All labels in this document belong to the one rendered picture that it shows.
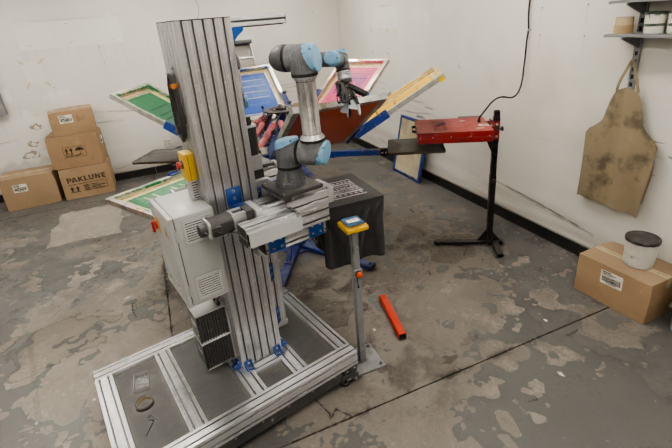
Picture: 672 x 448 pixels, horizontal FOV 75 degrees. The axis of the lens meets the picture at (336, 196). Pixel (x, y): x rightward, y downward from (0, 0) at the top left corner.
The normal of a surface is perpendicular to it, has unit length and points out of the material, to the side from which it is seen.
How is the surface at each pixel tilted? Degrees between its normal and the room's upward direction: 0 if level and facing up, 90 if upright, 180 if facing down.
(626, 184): 90
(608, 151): 87
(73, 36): 90
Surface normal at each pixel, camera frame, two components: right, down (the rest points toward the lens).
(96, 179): 0.41, 0.32
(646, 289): -0.87, 0.15
